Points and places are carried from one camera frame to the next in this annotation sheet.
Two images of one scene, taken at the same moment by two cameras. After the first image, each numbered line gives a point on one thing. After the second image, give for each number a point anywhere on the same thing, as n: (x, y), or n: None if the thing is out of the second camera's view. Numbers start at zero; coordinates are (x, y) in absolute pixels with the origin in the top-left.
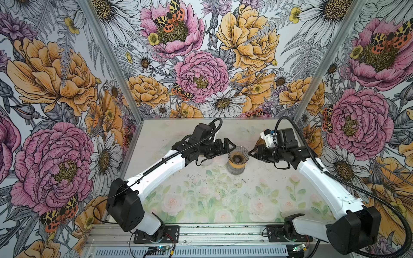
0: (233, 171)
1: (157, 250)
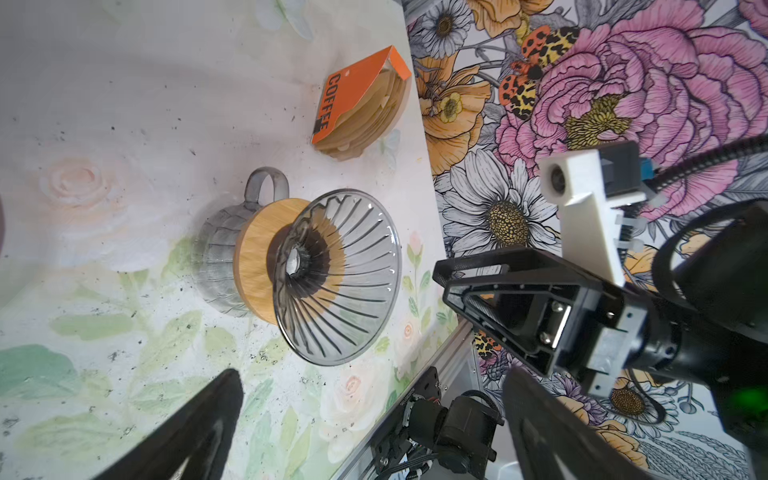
0: (216, 234)
1: None
